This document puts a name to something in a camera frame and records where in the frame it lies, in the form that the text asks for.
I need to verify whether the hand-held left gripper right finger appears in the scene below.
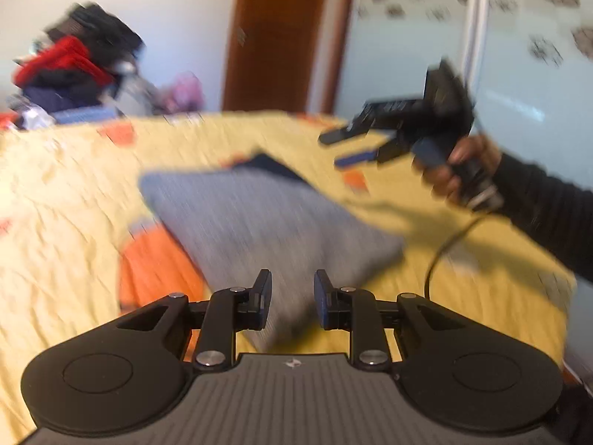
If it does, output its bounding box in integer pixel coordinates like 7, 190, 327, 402
314, 269, 468, 372

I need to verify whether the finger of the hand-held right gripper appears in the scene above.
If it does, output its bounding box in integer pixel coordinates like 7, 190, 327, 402
334, 132, 418, 170
319, 96, 426, 145

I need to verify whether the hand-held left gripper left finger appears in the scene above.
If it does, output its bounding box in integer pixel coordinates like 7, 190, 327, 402
116, 269, 273, 372

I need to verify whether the navy and grey knit sweater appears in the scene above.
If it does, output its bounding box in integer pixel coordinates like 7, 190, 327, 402
138, 151, 407, 349

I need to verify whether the person's right forearm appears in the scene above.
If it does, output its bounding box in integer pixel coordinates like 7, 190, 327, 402
491, 151, 593, 284

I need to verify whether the person's right hand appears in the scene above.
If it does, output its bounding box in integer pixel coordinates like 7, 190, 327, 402
412, 133, 505, 205

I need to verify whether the brown wooden door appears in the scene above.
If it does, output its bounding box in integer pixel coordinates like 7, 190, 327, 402
221, 0, 360, 114

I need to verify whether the pink cloth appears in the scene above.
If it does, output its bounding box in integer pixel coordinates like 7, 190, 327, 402
160, 72, 205, 113

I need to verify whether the yellow printed bed sheet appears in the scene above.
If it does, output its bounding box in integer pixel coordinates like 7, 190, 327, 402
0, 110, 578, 445

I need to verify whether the translucent plastic bag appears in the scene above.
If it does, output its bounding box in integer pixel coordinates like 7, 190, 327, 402
111, 60, 164, 115

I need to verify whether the light blue towel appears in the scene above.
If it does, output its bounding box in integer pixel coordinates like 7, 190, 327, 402
46, 106, 122, 124

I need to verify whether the black garment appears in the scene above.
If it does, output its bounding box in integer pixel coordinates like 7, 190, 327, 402
44, 2, 147, 76

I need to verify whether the navy garment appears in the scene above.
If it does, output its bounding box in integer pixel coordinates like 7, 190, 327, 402
21, 81, 108, 113

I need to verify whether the black and white patterned cloth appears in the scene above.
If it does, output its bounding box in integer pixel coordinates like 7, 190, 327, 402
6, 95, 50, 129

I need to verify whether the red garment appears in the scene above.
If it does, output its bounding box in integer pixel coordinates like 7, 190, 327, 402
14, 37, 115, 87

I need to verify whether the black cable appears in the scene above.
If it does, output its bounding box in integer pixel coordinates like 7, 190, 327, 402
424, 215, 488, 302

